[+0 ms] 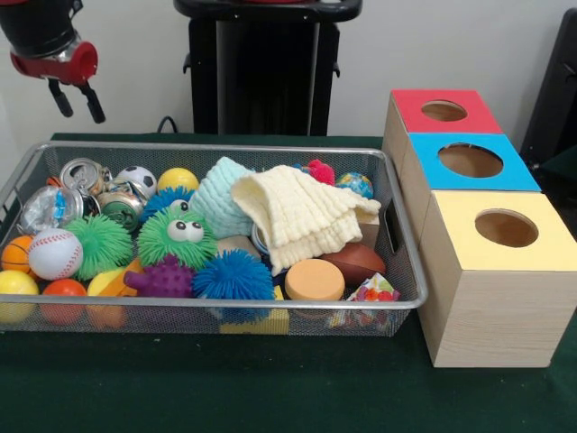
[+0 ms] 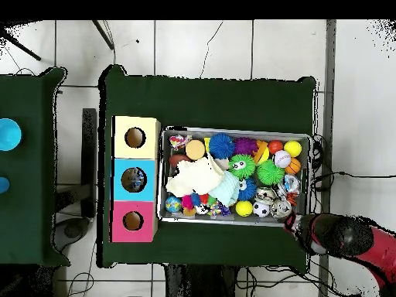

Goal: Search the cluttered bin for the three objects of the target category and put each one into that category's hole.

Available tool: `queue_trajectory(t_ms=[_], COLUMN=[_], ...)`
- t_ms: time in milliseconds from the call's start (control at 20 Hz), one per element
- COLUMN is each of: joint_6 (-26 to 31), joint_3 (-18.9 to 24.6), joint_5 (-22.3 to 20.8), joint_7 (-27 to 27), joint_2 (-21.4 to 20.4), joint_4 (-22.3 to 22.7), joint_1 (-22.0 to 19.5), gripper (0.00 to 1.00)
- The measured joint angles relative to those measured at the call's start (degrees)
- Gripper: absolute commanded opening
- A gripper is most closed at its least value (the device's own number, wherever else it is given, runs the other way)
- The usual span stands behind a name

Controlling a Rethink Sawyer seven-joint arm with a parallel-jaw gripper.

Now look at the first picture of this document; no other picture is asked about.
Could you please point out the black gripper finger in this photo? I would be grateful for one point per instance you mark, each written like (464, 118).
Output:
(93, 104)
(61, 99)

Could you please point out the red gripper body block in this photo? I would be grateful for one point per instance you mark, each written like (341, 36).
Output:
(77, 65)

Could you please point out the clear plastic bottle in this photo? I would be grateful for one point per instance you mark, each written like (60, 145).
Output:
(50, 209)

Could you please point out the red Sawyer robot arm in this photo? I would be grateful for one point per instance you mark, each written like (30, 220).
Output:
(36, 23)

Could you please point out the clear mesh bin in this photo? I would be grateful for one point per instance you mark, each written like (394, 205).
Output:
(36, 162)

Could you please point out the wooden box with three holes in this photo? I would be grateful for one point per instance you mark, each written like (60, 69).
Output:
(487, 298)

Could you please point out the yellow ball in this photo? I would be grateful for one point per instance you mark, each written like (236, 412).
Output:
(178, 179)

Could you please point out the green spiky ball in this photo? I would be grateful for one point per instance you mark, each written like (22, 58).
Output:
(99, 245)

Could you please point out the white baseball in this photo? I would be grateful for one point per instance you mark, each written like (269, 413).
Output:
(54, 254)

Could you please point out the mint green knitted cloth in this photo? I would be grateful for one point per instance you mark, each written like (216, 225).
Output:
(221, 198)

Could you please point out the green fuzzy ball with eyes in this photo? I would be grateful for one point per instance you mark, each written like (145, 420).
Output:
(160, 248)

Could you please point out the purple spiky ball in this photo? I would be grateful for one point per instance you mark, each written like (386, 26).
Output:
(162, 278)

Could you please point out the blue spiky ball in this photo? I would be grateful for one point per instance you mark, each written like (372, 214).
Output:
(233, 278)

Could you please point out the pale yellow knitted cloth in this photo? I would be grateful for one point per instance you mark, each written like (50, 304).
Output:
(302, 216)

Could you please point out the orange round disc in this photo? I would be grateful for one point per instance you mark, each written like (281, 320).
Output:
(315, 280)

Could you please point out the dark green table cloth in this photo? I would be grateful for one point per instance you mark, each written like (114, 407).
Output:
(180, 388)

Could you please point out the small brown football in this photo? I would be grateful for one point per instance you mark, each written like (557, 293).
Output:
(354, 263)

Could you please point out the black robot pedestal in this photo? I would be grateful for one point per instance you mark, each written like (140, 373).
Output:
(261, 81)

